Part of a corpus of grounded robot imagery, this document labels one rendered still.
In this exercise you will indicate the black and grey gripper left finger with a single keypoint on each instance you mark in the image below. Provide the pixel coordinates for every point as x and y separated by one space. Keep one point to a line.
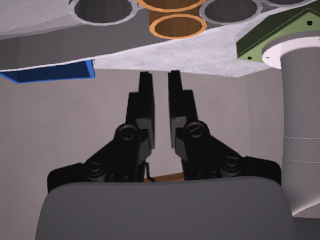
124 158

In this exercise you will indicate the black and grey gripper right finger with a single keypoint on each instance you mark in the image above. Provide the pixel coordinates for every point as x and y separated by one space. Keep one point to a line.
207 157

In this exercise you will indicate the bronze bushing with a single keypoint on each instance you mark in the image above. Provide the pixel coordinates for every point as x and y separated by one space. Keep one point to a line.
170 5
176 25

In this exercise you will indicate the dark grey metal bushing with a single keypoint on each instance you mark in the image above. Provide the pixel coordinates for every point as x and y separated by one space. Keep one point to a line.
103 12
285 3
229 12

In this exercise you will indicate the blue crate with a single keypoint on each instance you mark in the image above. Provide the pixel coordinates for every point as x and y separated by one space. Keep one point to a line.
78 70

